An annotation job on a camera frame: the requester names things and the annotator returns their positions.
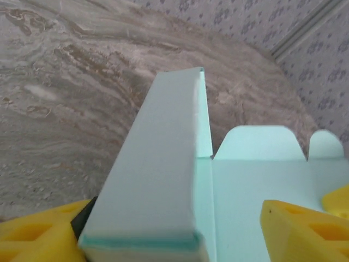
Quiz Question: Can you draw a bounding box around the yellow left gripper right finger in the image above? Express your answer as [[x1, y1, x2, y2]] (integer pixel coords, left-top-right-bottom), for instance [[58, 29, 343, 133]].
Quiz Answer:
[[260, 199, 349, 262]]

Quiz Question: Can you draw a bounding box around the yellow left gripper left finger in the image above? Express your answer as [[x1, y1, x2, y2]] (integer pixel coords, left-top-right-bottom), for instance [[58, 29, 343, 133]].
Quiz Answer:
[[0, 195, 98, 262]]

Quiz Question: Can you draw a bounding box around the pale teal paper box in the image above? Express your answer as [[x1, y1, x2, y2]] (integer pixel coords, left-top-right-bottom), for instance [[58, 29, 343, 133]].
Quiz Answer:
[[77, 67, 349, 262]]

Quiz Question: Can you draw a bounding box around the aluminium corner post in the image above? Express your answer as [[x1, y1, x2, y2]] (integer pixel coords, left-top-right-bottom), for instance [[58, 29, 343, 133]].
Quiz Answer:
[[271, 0, 349, 62]]

